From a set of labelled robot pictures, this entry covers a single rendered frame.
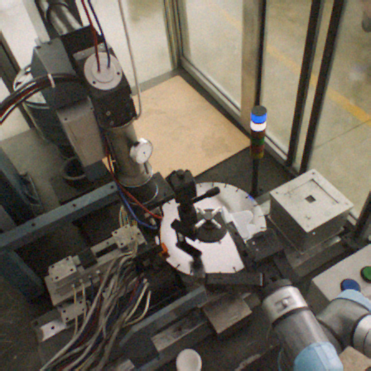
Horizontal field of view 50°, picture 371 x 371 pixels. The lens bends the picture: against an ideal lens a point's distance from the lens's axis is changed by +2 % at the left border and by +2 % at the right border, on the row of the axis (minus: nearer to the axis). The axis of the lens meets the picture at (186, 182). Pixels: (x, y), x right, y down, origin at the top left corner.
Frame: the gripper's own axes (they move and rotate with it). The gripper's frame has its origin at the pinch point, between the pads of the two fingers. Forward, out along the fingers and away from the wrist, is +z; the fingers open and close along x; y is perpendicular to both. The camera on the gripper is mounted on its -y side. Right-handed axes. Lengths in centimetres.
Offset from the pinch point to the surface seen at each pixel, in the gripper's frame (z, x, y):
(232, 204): 19.2, -27.6, 6.0
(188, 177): 10.9, 4.6, -3.3
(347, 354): -15, -128, 29
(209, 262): 4.2, -25.3, -7.7
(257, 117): 31.7, -9.9, 22.9
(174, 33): 123, -33, 22
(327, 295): -14.2, -34.7, 17.0
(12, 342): 14, -35, -72
